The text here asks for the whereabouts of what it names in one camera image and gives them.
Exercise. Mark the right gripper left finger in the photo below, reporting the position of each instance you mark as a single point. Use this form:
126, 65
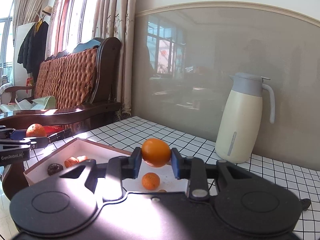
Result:
118, 169

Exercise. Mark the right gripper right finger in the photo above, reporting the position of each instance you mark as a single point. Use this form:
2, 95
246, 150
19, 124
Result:
193, 170

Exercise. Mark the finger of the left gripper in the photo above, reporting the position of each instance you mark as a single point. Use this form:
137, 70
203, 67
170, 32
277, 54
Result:
39, 142
11, 133

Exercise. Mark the dark purple fruit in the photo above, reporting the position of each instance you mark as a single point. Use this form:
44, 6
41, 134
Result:
54, 168

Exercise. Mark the large orange tangerine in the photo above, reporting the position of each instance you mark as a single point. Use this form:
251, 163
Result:
150, 181

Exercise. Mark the small tangerine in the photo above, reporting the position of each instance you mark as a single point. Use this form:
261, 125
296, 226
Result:
156, 152

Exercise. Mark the carrot chunk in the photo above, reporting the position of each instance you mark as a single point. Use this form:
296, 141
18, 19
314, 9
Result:
70, 162

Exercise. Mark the small carrot piece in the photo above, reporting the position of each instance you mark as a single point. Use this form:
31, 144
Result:
81, 158

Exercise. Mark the red bag under armrest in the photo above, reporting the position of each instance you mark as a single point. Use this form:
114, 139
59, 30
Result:
53, 129

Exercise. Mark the brown shallow cardboard box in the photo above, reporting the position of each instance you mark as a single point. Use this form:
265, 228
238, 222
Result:
101, 153

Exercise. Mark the checkered white tablecloth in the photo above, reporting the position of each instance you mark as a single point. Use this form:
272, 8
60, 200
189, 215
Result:
303, 182

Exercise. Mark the green white paper bag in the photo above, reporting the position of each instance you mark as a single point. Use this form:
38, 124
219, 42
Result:
47, 102

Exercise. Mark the cream thermos jug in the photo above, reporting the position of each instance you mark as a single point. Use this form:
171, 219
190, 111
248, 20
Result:
241, 117

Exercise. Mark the wooden leather sofa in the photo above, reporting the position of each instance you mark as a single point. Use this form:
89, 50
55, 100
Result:
82, 83

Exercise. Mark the black coat on rack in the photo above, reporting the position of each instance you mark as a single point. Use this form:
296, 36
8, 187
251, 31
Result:
33, 49

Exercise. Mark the straw hat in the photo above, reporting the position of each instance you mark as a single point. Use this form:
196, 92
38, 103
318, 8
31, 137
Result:
47, 10

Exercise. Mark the window with red frame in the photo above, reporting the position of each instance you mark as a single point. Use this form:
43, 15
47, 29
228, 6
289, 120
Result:
70, 23

